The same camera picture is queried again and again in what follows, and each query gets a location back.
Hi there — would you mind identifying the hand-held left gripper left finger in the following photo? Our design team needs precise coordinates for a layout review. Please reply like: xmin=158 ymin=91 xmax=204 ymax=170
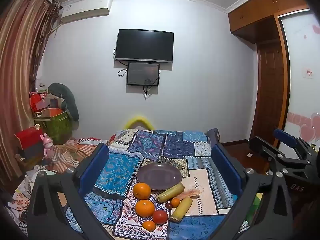
xmin=26 ymin=142 xmax=110 ymax=240

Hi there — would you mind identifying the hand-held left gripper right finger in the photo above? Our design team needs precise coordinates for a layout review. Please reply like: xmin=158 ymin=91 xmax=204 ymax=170
xmin=211 ymin=144 xmax=293 ymax=240

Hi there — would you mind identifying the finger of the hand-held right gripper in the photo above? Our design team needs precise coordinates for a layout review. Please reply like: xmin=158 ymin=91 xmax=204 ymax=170
xmin=249 ymin=136 xmax=312 ymax=180
xmin=273 ymin=128 xmax=316 ymax=155

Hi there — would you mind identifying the pink sausage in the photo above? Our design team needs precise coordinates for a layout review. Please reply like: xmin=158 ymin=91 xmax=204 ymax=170
xmin=175 ymin=189 xmax=201 ymax=200

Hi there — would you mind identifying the large orange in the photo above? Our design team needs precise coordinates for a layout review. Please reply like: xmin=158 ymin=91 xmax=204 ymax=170
xmin=135 ymin=199 xmax=155 ymax=217
xmin=132 ymin=182 xmax=152 ymax=200

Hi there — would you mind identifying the yellow corn cob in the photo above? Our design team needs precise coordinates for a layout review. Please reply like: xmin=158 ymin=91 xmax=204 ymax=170
xmin=170 ymin=197 xmax=193 ymax=222
xmin=157 ymin=182 xmax=185 ymax=203

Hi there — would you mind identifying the purple plate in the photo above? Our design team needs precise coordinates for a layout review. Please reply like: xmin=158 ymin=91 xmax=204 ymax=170
xmin=136 ymin=162 xmax=182 ymax=191

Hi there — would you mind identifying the red tomato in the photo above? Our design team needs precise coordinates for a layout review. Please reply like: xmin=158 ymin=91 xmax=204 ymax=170
xmin=152 ymin=210 xmax=168 ymax=224

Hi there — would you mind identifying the brown wooden door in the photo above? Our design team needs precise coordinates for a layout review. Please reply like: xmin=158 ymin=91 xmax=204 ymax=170
xmin=255 ymin=42 xmax=286 ymax=144

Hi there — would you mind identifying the white sliding wardrobe door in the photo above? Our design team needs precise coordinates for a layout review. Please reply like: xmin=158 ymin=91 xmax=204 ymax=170
xmin=277 ymin=9 xmax=320 ymax=153

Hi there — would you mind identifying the pink toy rabbit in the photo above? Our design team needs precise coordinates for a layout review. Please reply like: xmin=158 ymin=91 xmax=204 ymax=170
xmin=40 ymin=133 xmax=54 ymax=159

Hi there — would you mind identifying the green storage box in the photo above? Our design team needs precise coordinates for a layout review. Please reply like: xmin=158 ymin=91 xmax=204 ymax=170
xmin=34 ymin=111 xmax=73 ymax=144

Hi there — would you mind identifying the blue patchwork blanket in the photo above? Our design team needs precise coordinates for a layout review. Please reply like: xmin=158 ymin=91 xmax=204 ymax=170
xmin=64 ymin=129 xmax=250 ymax=240

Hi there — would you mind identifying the yellow chair back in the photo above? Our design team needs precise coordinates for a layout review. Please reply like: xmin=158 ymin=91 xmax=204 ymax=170
xmin=124 ymin=115 xmax=155 ymax=132

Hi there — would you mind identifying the grey curved pillow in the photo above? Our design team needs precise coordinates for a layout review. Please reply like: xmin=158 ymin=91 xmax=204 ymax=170
xmin=47 ymin=82 xmax=80 ymax=122

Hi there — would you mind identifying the red flat box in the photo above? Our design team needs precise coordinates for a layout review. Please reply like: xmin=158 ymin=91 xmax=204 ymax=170
xmin=14 ymin=127 xmax=42 ymax=151

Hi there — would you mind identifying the red gift bag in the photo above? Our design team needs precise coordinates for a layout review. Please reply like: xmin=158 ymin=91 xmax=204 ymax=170
xmin=29 ymin=92 xmax=48 ymax=112

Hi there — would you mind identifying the wooden overhead cabinet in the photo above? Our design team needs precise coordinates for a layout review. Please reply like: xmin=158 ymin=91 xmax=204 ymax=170
xmin=227 ymin=0 xmax=310 ymax=43

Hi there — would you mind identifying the striped brown curtain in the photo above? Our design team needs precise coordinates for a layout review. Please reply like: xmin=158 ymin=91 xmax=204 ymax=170
xmin=0 ymin=0 xmax=61 ymax=195

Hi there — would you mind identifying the white air conditioner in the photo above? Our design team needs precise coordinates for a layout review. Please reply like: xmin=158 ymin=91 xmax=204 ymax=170
xmin=61 ymin=0 xmax=113 ymax=25

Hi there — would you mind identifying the black monitor cable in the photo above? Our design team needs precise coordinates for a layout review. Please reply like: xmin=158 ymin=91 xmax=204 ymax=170
xmin=142 ymin=79 xmax=153 ymax=100

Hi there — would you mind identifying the small black wall monitor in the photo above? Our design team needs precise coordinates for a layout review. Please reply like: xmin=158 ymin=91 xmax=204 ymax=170
xmin=126 ymin=62 xmax=160 ymax=87

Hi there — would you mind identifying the black wall television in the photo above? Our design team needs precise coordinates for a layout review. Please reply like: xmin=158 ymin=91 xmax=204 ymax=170
xmin=114 ymin=29 xmax=175 ymax=64

